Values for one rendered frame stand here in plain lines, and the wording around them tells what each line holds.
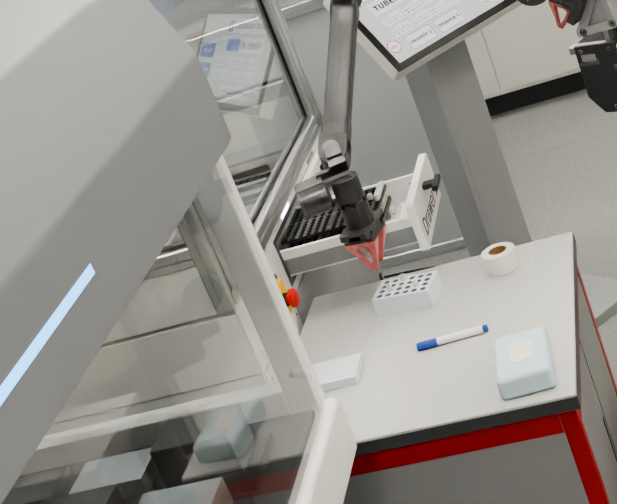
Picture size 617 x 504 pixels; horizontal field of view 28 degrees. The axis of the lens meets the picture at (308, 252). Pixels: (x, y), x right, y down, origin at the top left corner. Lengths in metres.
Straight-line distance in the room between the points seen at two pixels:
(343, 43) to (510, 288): 0.60
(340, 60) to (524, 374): 0.82
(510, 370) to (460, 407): 0.11
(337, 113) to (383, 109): 1.93
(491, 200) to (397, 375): 1.54
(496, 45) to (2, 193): 4.52
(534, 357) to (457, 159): 1.64
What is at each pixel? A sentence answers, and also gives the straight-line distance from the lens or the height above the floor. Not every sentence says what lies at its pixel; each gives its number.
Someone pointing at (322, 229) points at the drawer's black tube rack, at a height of 0.90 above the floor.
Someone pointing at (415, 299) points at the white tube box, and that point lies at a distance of 2.52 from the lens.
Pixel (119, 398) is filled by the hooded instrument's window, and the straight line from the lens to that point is 1.39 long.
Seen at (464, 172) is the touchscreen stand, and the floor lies 0.55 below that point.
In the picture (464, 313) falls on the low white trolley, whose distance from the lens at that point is 2.45.
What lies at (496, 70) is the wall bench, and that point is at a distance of 5.71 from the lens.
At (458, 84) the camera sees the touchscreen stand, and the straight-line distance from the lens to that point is 3.69.
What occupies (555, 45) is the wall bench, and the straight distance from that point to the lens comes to 5.67.
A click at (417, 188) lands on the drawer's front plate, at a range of 2.66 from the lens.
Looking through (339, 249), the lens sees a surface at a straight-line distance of 2.67.
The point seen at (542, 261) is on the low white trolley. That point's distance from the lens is 2.55.
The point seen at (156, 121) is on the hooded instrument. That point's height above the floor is 1.48.
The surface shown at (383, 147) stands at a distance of 4.50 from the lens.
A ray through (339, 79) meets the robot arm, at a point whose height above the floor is 1.21.
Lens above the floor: 1.85
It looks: 21 degrees down
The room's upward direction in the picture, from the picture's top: 22 degrees counter-clockwise
